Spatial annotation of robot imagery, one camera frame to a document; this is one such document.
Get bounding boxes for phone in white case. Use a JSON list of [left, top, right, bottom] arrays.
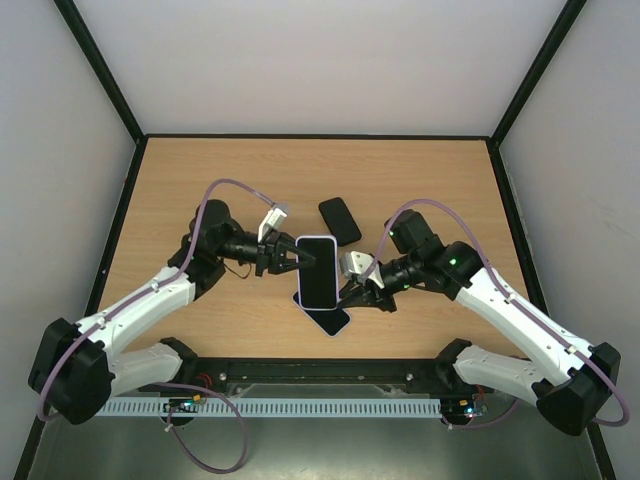
[[292, 292, 351, 338]]

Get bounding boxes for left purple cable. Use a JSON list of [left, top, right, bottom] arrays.
[[37, 179, 279, 474]]

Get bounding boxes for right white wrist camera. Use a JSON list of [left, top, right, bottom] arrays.
[[338, 251, 385, 289]]

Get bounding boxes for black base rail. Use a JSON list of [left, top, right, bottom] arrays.
[[139, 357, 496, 401]]

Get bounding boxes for black metal frame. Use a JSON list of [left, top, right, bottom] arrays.
[[13, 1, 616, 479]]

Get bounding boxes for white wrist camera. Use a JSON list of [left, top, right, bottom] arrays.
[[257, 203, 289, 243], [338, 251, 385, 289]]

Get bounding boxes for grey slotted cable duct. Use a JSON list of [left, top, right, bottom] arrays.
[[97, 397, 441, 419]]

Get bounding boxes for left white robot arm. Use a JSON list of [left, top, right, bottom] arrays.
[[28, 200, 316, 425]]

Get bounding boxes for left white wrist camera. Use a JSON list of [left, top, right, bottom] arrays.
[[257, 203, 289, 243]]

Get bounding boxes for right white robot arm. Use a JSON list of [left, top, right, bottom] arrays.
[[339, 209, 621, 436]]

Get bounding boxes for purple cable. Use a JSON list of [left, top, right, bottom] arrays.
[[362, 198, 631, 432], [37, 179, 279, 474]]

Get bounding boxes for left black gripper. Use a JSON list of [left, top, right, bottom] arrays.
[[215, 231, 317, 278]]

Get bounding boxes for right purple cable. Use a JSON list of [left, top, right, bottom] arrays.
[[362, 198, 631, 432]]

